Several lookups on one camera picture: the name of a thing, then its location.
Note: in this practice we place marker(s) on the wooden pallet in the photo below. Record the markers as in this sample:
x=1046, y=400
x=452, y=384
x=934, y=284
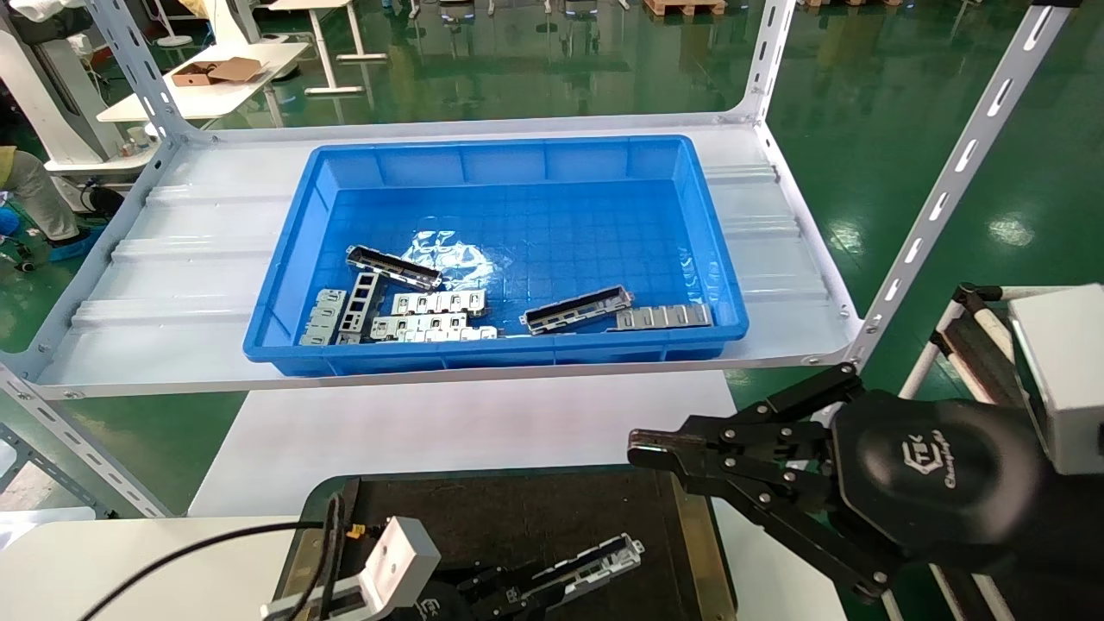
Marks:
x=681, y=7

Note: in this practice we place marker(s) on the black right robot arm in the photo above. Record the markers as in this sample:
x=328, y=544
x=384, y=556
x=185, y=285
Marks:
x=1078, y=517

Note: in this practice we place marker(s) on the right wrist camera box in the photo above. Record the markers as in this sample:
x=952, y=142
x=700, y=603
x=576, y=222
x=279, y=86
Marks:
x=1069, y=379

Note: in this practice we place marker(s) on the white metal shelf rack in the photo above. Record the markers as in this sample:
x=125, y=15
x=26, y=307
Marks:
x=190, y=259

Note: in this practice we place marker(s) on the large blue plastic bin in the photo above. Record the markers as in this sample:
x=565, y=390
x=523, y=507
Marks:
x=535, y=216

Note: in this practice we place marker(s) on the blue shoe cover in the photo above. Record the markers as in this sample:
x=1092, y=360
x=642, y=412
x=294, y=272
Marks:
x=73, y=246
x=7, y=222

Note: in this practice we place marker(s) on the black foam container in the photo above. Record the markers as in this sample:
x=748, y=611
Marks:
x=535, y=517

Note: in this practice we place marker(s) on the grey floor robot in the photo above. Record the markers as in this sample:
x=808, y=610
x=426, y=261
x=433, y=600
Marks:
x=580, y=7
x=457, y=9

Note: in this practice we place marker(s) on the person in yellow coat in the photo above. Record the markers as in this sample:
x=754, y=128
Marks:
x=34, y=194

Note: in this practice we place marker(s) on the white table with cardboard box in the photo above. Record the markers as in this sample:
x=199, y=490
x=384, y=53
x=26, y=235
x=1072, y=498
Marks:
x=172, y=103

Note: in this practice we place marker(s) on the silver perforated metal part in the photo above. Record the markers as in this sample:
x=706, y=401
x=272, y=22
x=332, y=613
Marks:
x=321, y=319
x=379, y=326
x=664, y=317
x=466, y=333
x=595, y=561
x=358, y=285
x=398, y=304
x=573, y=310
x=392, y=266

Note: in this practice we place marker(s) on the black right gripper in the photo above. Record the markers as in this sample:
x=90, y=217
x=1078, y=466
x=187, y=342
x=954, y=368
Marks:
x=940, y=470

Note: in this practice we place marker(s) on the open brown cardboard box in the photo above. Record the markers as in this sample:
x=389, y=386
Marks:
x=216, y=71

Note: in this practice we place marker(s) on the white table with T legs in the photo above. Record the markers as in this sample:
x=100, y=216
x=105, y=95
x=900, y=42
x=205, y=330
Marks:
x=321, y=47

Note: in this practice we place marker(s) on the white fan stand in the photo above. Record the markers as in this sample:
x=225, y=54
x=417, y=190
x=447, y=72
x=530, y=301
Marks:
x=175, y=39

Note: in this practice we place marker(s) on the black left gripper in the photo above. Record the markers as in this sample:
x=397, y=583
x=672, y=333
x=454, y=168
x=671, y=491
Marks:
x=444, y=604

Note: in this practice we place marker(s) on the black and white trolley frame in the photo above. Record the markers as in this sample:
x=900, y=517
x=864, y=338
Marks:
x=983, y=345

